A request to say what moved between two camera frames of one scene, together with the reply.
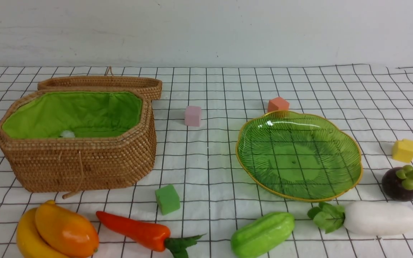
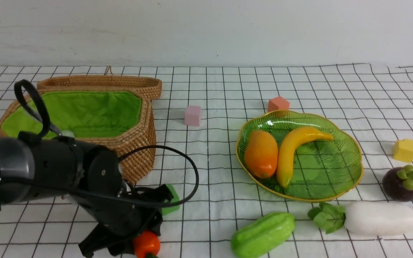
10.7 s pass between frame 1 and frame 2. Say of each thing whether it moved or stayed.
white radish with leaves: stayed
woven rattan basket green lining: stayed
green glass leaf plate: stayed
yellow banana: moved
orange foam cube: stayed
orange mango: moved
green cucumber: stayed
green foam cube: stayed
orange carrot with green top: moved
